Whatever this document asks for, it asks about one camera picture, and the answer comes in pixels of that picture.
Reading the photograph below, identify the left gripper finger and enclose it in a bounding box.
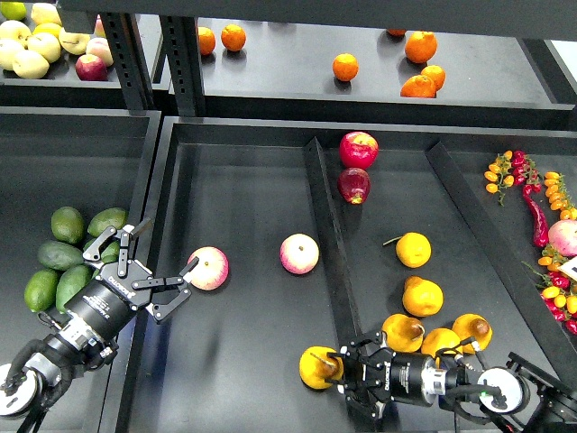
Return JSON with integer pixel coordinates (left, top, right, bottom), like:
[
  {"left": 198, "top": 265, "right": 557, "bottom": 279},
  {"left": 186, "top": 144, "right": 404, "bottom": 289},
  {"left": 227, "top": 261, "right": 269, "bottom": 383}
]
[
  {"left": 131, "top": 259, "right": 199, "bottom": 323},
  {"left": 82, "top": 217, "right": 151, "bottom": 276}
]

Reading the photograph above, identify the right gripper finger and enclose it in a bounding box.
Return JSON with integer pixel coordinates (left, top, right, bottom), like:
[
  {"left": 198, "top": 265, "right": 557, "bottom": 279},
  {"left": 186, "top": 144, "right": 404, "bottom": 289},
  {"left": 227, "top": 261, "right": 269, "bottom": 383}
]
[
  {"left": 327, "top": 330, "right": 389, "bottom": 365},
  {"left": 325, "top": 379, "right": 386, "bottom": 419}
]

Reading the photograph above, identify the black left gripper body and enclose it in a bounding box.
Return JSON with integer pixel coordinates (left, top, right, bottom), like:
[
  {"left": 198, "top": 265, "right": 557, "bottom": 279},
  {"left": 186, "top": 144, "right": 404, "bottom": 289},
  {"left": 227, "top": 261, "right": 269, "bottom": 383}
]
[{"left": 65, "top": 260, "right": 152, "bottom": 341}]

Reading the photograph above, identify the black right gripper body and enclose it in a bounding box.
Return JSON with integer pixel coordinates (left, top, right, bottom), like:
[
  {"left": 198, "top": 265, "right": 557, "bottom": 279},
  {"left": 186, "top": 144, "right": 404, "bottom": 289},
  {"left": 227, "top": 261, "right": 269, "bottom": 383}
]
[{"left": 362, "top": 349, "right": 435, "bottom": 404}]

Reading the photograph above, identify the dark green avocado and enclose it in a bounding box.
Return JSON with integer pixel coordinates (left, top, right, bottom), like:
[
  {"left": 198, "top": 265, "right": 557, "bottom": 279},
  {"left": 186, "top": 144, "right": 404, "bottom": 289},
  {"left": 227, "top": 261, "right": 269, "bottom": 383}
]
[{"left": 100, "top": 241, "right": 120, "bottom": 264}]

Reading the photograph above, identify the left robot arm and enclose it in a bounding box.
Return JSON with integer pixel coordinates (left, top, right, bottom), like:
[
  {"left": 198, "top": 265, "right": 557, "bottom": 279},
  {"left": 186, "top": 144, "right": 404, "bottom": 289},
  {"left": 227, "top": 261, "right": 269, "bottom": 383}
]
[{"left": 1, "top": 219, "right": 199, "bottom": 432}]

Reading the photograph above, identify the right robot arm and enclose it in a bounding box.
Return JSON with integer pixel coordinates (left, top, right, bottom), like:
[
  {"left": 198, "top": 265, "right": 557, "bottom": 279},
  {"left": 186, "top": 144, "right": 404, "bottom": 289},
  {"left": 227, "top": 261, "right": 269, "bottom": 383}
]
[{"left": 327, "top": 331, "right": 576, "bottom": 432}]

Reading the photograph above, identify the green avocado centre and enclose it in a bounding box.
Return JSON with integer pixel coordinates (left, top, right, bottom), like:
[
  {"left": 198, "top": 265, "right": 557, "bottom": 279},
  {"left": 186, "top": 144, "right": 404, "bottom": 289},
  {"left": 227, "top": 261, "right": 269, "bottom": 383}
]
[{"left": 84, "top": 238, "right": 109, "bottom": 255}]

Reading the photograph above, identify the green avocado lower middle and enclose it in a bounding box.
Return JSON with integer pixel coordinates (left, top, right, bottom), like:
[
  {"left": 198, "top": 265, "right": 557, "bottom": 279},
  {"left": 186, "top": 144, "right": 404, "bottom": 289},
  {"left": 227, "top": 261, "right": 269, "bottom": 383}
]
[{"left": 55, "top": 264, "right": 93, "bottom": 313}]

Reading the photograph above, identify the dark avocado middle left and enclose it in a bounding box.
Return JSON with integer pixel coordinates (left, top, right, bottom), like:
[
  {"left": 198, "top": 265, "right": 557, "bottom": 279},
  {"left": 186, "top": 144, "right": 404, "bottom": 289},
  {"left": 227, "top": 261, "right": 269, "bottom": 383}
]
[{"left": 37, "top": 241, "right": 84, "bottom": 272}]

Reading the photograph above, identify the green avocado top left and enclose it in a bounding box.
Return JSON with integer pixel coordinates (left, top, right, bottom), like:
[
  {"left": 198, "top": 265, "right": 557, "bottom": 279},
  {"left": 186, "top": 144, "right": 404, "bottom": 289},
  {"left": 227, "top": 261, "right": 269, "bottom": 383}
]
[{"left": 50, "top": 207, "right": 85, "bottom": 244}]

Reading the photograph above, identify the green avocado top right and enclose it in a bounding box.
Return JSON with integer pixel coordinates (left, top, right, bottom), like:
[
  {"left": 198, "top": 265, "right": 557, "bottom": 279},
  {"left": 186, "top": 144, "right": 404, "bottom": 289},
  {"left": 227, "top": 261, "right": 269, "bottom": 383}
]
[{"left": 87, "top": 207, "right": 128, "bottom": 237}]

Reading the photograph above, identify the yellow pear lower left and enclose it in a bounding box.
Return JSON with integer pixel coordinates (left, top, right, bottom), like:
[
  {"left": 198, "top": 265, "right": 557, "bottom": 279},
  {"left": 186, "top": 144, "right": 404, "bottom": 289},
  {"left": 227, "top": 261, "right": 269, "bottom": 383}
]
[{"left": 381, "top": 313, "right": 425, "bottom": 353}]

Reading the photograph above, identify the bright green avocado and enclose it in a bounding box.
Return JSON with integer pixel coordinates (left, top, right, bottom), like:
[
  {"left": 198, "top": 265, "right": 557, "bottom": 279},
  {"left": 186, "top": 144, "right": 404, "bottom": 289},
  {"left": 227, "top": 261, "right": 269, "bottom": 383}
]
[{"left": 23, "top": 269, "right": 60, "bottom": 312}]

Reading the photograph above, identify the yellow pear bottom centre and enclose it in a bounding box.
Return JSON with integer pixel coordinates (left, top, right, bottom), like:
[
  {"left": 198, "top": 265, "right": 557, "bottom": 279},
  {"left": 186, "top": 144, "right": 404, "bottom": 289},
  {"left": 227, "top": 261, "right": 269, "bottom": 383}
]
[{"left": 420, "top": 327, "right": 463, "bottom": 357}]

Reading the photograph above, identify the yellow pear middle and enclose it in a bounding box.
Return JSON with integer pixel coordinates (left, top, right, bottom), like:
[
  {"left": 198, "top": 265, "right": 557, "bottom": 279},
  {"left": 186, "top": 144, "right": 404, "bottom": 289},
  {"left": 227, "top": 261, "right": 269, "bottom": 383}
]
[{"left": 402, "top": 275, "right": 444, "bottom": 318}]

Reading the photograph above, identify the yellow pear with long stem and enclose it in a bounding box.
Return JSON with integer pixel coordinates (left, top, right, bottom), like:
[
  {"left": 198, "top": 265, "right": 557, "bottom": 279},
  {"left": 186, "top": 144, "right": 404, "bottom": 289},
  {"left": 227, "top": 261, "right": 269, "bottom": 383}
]
[{"left": 382, "top": 232, "right": 432, "bottom": 269}]

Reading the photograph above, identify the pink apple left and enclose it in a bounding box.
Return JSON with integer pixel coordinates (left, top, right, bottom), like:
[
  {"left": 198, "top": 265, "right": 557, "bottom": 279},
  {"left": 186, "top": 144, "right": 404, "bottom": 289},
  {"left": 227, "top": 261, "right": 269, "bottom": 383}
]
[{"left": 184, "top": 246, "right": 229, "bottom": 291}]

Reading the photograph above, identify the pink apple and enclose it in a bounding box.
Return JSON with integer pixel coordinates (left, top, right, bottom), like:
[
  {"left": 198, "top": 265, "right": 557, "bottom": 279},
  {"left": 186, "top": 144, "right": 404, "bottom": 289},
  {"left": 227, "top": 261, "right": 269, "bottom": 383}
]
[
  {"left": 184, "top": 246, "right": 229, "bottom": 291},
  {"left": 279, "top": 233, "right": 319, "bottom": 275}
]

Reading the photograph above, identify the pink apple centre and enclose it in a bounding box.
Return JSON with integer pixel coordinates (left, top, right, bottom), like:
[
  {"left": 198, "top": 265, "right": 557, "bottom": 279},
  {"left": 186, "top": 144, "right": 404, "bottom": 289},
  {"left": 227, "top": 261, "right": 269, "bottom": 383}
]
[{"left": 279, "top": 233, "right": 319, "bottom": 275}]

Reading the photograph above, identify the black centre tray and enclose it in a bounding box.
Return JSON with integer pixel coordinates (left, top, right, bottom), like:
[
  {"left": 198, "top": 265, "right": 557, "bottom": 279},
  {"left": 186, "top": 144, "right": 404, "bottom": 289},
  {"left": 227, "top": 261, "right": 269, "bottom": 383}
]
[{"left": 124, "top": 118, "right": 576, "bottom": 432}]

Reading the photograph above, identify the dark red apple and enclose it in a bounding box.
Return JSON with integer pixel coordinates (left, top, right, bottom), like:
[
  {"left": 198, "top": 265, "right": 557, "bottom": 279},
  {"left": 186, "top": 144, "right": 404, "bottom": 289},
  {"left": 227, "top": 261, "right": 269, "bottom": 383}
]
[{"left": 337, "top": 168, "right": 371, "bottom": 205}]

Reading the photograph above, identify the black upper left tray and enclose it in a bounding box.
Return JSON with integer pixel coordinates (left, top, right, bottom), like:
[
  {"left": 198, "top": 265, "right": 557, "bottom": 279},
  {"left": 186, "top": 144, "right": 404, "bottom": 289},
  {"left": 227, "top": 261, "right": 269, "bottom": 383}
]
[{"left": 0, "top": 12, "right": 166, "bottom": 110}]

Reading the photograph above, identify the red apple on shelf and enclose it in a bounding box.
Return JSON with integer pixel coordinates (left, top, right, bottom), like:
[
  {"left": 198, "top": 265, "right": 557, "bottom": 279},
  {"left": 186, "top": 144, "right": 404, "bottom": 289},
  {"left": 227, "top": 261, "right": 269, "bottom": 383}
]
[{"left": 75, "top": 54, "right": 108, "bottom": 81}]

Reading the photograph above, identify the mixed cherry tomatoes lower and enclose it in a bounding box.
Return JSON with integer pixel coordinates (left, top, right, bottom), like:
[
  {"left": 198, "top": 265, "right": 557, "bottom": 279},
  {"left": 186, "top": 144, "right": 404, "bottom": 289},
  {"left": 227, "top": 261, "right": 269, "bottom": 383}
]
[{"left": 523, "top": 244, "right": 576, "bottom": 336}]

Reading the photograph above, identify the pale yellow apple front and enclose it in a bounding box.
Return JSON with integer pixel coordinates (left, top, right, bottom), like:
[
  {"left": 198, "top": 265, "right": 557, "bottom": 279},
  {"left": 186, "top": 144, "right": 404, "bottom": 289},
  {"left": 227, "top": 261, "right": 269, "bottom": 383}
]
[{"left": 12, "top": 50, "right": 50, "bottom": 79}]

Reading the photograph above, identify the bright red apple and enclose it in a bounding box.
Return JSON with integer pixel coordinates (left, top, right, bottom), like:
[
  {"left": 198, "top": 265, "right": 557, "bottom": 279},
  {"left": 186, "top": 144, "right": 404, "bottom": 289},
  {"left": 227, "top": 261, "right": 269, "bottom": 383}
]
[{"left": 339, "top": 131, "right": 379, "bottom": 170}]

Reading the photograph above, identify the pale pink apple shelf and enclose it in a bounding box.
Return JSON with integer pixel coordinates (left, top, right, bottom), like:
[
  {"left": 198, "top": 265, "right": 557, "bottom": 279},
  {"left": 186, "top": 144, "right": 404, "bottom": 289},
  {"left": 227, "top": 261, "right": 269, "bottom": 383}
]
[{"left": 86, "top": 37, "right": 114, "bottom": 67}]

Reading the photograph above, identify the red chili pepper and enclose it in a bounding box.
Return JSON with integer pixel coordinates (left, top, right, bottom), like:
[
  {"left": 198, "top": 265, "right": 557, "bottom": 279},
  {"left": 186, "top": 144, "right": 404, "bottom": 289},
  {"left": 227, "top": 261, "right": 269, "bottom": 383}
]
[{"left": 522, "top": 185, "right": 549, "bottom": 248}]

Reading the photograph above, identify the pale yellow apple right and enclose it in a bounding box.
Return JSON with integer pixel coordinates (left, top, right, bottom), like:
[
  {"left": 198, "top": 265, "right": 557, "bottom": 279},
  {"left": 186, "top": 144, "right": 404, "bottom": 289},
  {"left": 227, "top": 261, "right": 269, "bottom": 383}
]
[{"left": 58, "top": 28, "right": 91, "bottom": 56}]

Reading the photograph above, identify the pale yellow apple middle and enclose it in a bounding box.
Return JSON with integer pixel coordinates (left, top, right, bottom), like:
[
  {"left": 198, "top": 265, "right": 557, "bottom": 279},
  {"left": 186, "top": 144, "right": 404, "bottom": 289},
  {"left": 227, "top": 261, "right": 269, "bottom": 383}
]
[{"left": 27, "top": 32, "right": 61, "bottom": 63}]

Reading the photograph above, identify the white label card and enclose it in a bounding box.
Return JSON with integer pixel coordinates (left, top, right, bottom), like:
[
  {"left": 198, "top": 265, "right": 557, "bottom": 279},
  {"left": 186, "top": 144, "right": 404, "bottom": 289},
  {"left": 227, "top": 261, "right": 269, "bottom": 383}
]
[{"left": 558, "top": 257, "right": 577, "bottom": 281}]

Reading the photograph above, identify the pale yellow apple left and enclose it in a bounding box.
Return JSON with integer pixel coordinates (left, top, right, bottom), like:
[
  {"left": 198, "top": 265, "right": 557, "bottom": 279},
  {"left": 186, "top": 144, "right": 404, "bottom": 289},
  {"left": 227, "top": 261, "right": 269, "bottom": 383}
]
[{"left": 0, "top": 39, "right": 25, "bottom": 71}]

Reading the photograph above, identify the pink apple right edge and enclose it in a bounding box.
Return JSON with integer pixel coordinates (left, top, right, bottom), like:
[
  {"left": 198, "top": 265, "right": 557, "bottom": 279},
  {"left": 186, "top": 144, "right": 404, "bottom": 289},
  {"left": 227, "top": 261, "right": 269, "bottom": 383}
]
[{"left": 548, "top": 220, "right": 576, "bottom": 257}]

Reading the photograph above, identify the orange cherry tomato bunch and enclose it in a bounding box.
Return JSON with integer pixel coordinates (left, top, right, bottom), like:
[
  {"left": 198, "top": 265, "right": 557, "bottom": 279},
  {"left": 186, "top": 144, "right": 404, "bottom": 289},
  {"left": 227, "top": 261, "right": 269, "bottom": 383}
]
[{"left": 483, "top": 151, "right": 515, "bottom": 206}]

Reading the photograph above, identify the orange on shelf leftmost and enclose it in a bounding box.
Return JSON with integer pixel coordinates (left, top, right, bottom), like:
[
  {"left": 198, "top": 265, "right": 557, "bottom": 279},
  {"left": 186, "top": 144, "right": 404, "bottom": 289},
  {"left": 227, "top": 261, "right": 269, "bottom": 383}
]
[{"left": 197, "top": 26, "right": 216, "bottom": 56}]

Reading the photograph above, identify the black shelf post left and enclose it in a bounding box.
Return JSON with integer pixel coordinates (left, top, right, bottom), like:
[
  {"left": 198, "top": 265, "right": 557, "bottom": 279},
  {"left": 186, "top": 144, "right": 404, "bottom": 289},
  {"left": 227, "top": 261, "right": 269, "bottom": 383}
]
[{"left": 100, "top": 12, "right": 155, "bottom": 111}]

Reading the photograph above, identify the black shelf post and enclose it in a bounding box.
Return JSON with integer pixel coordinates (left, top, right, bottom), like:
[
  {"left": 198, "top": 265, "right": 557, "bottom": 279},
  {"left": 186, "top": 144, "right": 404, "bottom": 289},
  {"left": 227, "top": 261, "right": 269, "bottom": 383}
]
[
  {"left": 159, "top": 15, "right": 206, "bottom": 117},
  {"left": 100, "top": 12, "right": 155, "bottom": 111}
]

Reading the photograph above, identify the black shelf post right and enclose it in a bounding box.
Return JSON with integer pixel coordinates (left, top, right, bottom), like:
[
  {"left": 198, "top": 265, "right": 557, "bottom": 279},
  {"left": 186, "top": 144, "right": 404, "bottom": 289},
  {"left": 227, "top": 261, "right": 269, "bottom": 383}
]
[{"left": 159, "top": 15, "right": 206, "bottom": 117}]

